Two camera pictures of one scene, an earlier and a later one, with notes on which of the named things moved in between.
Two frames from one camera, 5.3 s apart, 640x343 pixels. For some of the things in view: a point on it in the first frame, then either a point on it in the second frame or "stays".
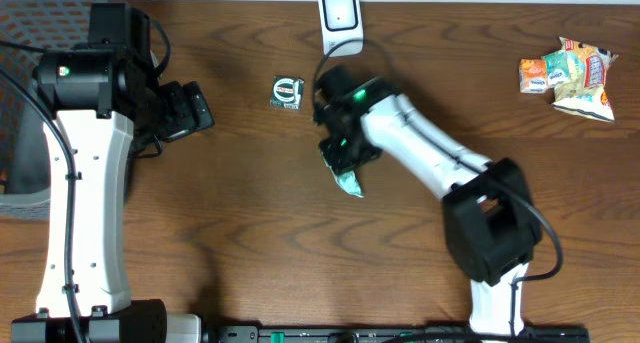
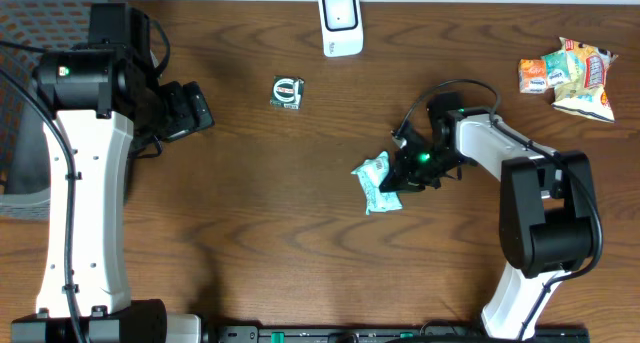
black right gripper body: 343,153 -> 422,167
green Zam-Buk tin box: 287,92 stays
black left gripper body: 172,114 stays
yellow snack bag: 585,93 stays
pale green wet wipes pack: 348,181 -> 371,173
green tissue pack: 558,68 stays
